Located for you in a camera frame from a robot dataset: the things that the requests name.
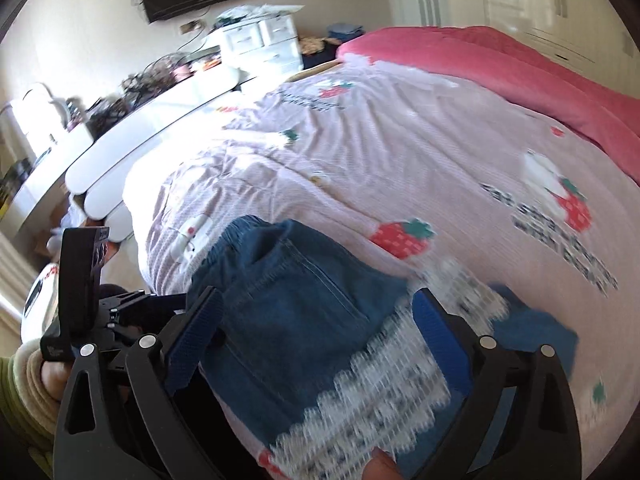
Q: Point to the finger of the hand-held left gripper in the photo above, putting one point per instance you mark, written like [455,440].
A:
[122,340]
[150,302]

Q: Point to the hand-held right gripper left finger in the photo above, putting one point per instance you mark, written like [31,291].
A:
[192,330]

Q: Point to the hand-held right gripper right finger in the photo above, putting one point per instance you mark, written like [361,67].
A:
[440,340]

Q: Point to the denim pants with lace trim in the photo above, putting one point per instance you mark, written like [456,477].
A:
[300,320]

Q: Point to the person's left hand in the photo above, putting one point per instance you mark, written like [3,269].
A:
[52,377]

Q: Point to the person's right hand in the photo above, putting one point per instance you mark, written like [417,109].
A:
[382,466]

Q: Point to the white desk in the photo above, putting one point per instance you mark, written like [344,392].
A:
[45,180]

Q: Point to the white padded bed footboard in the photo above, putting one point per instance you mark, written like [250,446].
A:
[150,120]

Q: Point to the pink strawberry printed bedsheet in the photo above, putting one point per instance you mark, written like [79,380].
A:
[400,160]

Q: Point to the desk clutter pile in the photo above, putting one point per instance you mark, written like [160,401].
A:
[135,90]

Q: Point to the white drawer cabinet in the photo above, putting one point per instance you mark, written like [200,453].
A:
[260,45]

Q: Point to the pink comforter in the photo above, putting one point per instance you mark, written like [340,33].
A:
[500,60]

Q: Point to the beige floral cloth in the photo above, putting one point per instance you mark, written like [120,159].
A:
[313,46]

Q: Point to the white plastic bag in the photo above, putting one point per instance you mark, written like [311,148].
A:
[260,12]

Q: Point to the blue cloth pile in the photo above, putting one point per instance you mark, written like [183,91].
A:
[345,32]

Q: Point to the white wardrobe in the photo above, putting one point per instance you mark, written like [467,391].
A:
[550,5]

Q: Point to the wall socket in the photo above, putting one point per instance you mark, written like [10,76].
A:
[192,26]

